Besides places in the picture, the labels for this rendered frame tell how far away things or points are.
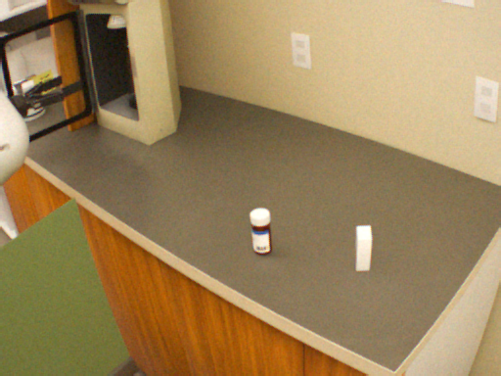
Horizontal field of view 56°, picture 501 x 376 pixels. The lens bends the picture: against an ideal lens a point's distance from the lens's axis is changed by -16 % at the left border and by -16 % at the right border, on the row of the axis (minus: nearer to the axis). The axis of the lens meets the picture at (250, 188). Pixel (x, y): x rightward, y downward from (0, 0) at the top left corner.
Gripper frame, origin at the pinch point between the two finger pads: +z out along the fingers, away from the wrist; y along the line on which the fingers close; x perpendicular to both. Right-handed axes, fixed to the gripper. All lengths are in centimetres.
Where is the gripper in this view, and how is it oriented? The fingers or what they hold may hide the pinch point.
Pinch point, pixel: (68, 83)
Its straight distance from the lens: 161.5
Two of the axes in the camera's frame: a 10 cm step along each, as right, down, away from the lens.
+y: -7.3, -3.0, 6.2
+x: 0.8, 8.5, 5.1
